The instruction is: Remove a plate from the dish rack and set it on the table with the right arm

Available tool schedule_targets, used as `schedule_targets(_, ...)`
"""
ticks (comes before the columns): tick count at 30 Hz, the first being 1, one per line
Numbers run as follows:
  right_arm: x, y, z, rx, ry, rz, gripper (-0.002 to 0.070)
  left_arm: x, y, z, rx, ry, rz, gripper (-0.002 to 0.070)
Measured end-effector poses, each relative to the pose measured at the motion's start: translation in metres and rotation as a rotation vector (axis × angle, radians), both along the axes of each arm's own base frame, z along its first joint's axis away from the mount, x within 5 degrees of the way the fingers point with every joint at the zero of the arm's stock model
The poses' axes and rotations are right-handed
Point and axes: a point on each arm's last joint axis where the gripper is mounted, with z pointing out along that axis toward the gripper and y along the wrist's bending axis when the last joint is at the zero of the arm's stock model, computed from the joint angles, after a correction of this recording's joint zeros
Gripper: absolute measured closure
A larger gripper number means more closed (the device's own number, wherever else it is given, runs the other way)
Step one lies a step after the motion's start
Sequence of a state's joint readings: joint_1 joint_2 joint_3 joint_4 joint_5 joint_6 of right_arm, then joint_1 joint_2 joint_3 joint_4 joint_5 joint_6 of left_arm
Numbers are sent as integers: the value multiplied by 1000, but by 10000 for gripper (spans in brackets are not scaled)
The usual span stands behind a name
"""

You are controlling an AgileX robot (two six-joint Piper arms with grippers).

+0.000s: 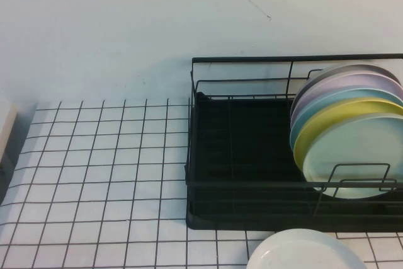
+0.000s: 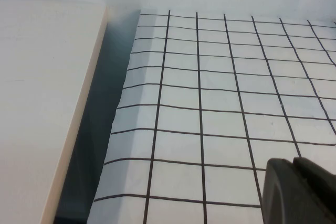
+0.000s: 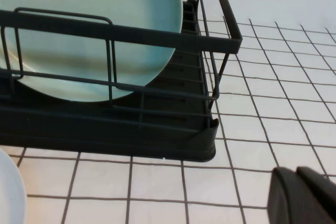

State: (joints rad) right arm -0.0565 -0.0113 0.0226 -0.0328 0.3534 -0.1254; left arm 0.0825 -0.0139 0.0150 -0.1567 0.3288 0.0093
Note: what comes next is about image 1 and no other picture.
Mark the black wire dish rack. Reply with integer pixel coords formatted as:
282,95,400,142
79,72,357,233
184,54,403,232

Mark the grey plate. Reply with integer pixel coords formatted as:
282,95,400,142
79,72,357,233
295,62,402,101

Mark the beige wooden board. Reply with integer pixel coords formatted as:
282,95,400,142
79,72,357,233
0,102,21,169

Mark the black plastic drip tray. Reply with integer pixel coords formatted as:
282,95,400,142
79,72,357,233
185,91,403,231

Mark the yellow plate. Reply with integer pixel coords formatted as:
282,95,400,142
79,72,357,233
293,96,403,182

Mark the pale mint green plate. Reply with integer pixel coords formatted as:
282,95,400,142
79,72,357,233
302,112,403,200

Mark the white plate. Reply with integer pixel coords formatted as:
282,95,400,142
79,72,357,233
245,228,368,269

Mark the lilac plate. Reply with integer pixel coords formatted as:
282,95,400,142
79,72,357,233
290,72,403,125

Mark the white black grid tablecloth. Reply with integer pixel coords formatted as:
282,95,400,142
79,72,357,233
0,97,403,269

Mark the light blue plate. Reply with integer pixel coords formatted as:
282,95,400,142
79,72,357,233
289,84,403,153

